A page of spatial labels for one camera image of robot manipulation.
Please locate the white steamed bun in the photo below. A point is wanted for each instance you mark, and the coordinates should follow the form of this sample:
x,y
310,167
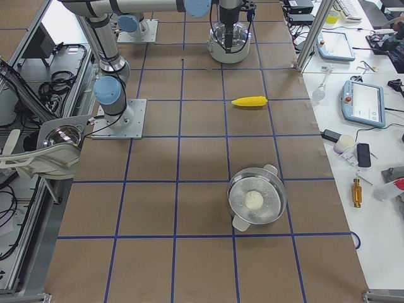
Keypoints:
x,y
254,200

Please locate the black rectangular device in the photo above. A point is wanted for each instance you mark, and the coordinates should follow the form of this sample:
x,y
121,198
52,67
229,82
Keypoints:
x,y
363,155

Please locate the far blue teach pendant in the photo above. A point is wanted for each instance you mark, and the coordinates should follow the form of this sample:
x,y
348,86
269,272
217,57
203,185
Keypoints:
x,y
335,46

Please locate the aluminium frame post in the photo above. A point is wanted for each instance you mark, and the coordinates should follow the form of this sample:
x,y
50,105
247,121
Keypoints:
x,y
316,27

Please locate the black power adapter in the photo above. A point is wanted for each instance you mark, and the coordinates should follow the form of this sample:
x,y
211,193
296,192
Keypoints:
x,y
330,135

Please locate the steel steamer pot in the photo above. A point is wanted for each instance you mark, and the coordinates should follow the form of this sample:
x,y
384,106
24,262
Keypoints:
x,y
264,180

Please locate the near blue teach pendant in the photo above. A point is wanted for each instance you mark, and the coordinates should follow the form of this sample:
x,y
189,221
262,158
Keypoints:
x,y
363,103

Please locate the white purple cup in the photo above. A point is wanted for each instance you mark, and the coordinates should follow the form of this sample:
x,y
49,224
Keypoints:
x,y
344,143

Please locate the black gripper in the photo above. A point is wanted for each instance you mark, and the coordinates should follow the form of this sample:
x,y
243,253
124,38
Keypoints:
x,y
227,14

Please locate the yellow toy corn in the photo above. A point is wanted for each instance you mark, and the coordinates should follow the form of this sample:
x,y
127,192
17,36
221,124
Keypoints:
x,y
252,101

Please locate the blue teach pendant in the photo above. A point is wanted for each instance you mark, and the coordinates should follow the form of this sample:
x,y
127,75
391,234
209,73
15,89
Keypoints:
x,y
363,103
335,46

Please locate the gold brass fitting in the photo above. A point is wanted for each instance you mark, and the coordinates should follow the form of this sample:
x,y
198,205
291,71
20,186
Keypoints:
x,y
356,193

